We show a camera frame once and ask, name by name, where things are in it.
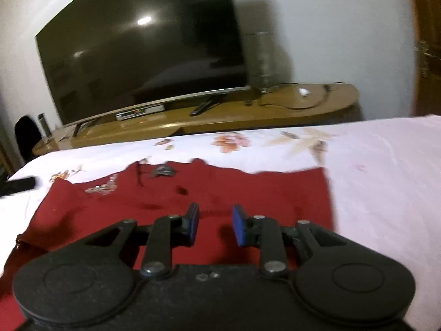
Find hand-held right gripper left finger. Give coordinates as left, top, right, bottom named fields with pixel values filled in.
left=81, top=203, right=200, bottom=281

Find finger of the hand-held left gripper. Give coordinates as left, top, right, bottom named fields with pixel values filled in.
left=0, top=177, right=36, bottom=198

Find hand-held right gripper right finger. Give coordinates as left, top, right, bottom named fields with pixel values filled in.
left=232, top=204, right=346, bottom=281

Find red shirt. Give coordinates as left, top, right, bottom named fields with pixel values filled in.
left=0, top=159, right=336, bottom=331

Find wooden television cabinet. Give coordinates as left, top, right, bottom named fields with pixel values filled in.
left=32, top=83, right=361, bottom=156

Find silver set-top box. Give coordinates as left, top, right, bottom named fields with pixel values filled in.
left=115, top=104, right=165, bottom=121

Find floral white bed sheet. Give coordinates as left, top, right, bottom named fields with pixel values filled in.
left=0, top=115, right=441, bottom=331

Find clear glass vase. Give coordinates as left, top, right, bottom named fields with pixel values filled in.
left=243, top=32, right=277, bottom=92

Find black flat screen television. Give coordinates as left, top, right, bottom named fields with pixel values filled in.
left=35, top=0, right=251, bottom=125

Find brown wooden door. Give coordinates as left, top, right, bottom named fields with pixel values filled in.
left=407, top=0, right=441, bottom=118

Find black cable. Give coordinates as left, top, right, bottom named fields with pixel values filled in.
left=260, top=82, right=346, bottom=110

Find brass door handle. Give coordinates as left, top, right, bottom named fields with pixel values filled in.
left=416, top=39, right=432, bottom=77

